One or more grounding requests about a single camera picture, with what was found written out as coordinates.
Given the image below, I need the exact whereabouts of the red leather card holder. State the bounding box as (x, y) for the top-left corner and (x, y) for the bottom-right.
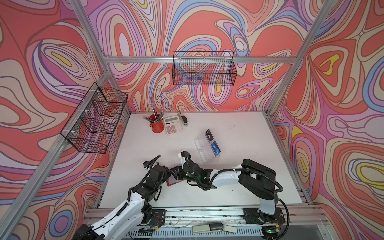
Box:
(167, 166), (186, 187)

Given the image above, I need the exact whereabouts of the clear acrylic card stand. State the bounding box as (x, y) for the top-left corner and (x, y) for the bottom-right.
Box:
(194, 130), (220, 164)

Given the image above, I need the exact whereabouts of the blue credit card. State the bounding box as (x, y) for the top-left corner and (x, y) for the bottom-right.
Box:
(211, 141), (221, 156)

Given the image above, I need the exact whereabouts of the black VIP credit card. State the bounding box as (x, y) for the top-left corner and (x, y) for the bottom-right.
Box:
(205, 129), (215, 143)

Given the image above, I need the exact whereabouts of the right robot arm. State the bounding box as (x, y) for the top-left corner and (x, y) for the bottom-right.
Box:
(170, 158), (290, 226)

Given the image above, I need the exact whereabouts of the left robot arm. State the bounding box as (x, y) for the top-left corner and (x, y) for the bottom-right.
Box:
(73, 165), (171, 240)

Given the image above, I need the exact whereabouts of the pink desk calculator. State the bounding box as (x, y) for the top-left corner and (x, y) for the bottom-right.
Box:
(163, 116), (183, 136)

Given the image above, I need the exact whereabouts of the grey black stapler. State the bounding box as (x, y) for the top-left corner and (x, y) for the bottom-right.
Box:
(178, 112), (188, 127)

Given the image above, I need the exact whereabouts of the red metal pen bucket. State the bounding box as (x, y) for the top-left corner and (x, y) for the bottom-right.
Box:
(150, 114), (165, 134)

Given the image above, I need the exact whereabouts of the grey foot pedal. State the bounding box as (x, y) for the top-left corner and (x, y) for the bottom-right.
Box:
(192, 223), (237, 234)

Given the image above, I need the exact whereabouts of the pens and pencils bunch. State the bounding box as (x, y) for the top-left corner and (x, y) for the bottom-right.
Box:
(143, 109), (165, 124)

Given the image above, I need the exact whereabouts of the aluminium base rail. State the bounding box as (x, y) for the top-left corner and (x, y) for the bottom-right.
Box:
(163, 205), (329, 227)

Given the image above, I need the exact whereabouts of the black wire basket left wall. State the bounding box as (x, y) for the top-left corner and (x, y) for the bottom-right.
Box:
(61, 83), (128, 154)

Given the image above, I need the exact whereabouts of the black wire basket wall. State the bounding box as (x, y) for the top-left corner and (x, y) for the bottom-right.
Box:
(61, 83), (128, 154)
(172, 51), (238, 86)

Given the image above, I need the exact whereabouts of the black wire basket back wall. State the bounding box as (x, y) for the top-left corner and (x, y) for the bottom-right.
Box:
(172, 51), (238, 86)

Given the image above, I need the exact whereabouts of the aluminium frame post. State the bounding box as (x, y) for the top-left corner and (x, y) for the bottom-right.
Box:
(70, 0), (133, 116)

